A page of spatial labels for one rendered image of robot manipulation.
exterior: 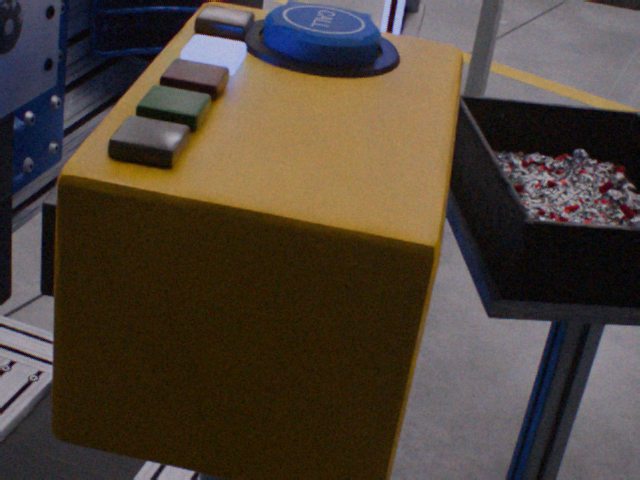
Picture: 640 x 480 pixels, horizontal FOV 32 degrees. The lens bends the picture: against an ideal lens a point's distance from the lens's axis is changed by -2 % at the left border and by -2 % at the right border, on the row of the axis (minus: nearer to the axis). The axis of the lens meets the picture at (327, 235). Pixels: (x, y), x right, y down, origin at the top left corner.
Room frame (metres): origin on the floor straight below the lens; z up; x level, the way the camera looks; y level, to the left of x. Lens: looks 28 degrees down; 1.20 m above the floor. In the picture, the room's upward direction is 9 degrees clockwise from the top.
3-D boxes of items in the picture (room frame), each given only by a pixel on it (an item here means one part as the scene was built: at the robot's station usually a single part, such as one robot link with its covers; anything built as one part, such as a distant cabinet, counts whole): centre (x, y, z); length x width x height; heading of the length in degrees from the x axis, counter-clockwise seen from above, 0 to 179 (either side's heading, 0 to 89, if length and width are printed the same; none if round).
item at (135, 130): (0.27, 0.05, 1.08); 0.02 x 0.02 x 0.01; 86
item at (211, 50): (0.34, 0.05, 1.08); 0.02 x 0.02 x 0.01; 86
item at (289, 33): (0.38, 0.01, 1.08); 0.04 x 0.04 x 0.02
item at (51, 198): (0.27, 0.07, 1.04); 0.02 x 0.01 x 0.03; 176
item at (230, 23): (0.38, 0.05, 1.08); 0.02 x 0.02 x 0.01; 86
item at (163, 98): (0.30, 0.05, 1.08); 0.02 x 0.02 x 0.01; 86
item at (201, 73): (0.32, 0.05, 1.08); 0.02 x 0.02 x 0.01; 86
